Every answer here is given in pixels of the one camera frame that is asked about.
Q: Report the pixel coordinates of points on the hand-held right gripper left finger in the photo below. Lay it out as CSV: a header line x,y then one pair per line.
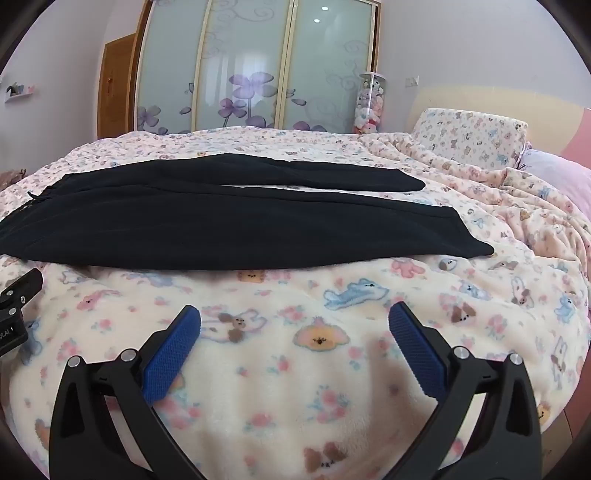
x,y
171,355

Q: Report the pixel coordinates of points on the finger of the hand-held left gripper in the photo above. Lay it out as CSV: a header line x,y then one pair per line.
x,y
21,290

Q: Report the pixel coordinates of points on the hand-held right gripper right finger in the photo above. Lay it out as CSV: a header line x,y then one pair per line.
x,y
418,355

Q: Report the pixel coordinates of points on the black pants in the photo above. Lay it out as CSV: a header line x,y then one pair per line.
x,y
207,221

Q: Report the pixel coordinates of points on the printed fleece blanket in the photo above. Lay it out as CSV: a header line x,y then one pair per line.
x,y
300,360

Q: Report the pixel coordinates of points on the wooden door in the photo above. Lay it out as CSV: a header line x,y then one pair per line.
x,y
117,87

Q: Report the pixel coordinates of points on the printed pillow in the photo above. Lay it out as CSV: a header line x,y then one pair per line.
x,y
471,136

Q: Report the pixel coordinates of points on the purple pillow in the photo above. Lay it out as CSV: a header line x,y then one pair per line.
x,y
558,177

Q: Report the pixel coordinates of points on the clear cylinder of plush toys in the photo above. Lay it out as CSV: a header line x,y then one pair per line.
x,y
369,104

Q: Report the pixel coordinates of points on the yellow and pink headboard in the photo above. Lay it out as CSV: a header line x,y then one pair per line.
x,y
508,99

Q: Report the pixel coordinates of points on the wardrobe with floral glass doors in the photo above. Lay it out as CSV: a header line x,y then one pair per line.
x,y
249,60

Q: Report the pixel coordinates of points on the white wall shelf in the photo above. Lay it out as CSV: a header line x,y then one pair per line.
x,y
18,91

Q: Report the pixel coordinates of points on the white wall outlet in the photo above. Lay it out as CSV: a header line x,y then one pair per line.
x,y
411,82

